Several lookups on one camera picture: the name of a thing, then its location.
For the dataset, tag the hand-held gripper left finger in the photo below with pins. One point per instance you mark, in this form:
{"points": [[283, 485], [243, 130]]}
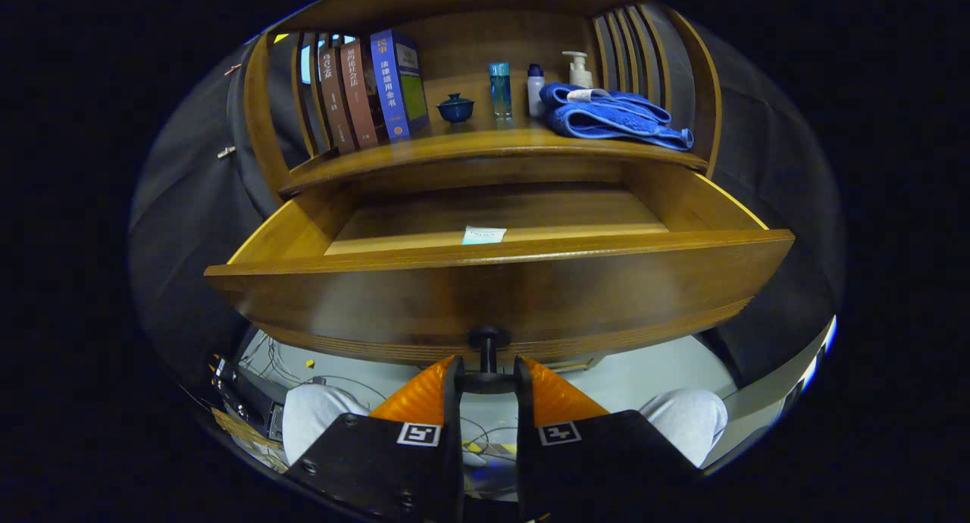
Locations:
{"points": [[453, 417]]}

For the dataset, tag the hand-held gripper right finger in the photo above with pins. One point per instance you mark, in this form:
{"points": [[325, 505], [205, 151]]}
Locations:
{"points": [[524, 417]]}

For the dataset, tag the wooden drawer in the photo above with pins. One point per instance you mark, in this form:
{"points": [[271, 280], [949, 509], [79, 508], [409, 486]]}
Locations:
{"points": [[492, 295]]}

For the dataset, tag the light blue tube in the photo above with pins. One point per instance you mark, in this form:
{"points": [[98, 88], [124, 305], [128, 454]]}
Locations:
{"points": [[483, 236]]}

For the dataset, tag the wooden countertop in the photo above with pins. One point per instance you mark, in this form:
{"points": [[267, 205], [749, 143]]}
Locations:
{"points": [[485, 140]]}

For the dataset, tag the person's left leg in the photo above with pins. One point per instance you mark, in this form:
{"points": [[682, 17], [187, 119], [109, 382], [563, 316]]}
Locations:
{"points": [[318, 421]]}

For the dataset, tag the person's leg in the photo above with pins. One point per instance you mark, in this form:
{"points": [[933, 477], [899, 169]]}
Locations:
{"points": [[318, 421], [686, 424]]}

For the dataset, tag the person's right leg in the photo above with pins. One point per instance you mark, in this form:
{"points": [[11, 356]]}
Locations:
{"points": [[686, 424]]}

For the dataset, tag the black electronic box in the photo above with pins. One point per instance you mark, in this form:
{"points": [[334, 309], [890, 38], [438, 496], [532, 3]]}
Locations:
{"points": [[246, 394]]}

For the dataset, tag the blue lidded teacup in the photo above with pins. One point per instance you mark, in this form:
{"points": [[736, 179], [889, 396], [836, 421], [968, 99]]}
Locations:
{"points": [[455, 110]]}

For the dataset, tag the folded blue towel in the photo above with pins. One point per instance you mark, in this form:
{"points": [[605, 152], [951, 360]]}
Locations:
{"points": [[614, 117]]}

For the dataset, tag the white bottle blue cap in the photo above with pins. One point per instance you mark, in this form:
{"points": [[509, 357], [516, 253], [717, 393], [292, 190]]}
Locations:
{"points": [[536, 95]]}

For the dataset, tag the clear blue bottle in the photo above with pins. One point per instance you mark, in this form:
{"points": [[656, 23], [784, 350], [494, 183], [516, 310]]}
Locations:
{"points": [[500, 91]]}

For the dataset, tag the thin brown book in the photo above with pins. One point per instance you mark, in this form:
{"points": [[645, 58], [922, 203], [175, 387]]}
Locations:
{"points": [[337, 106]]}

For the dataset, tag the thick brown book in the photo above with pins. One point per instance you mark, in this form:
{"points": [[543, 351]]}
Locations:
{"points": [[360, 91]]}

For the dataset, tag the blue book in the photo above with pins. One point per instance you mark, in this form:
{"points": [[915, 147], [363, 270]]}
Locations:
{"points": [[390, 83]]}

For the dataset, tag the white pump bottle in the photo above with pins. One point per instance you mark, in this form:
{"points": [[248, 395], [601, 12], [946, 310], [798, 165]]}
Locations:
{"points": [[580, 74]]}

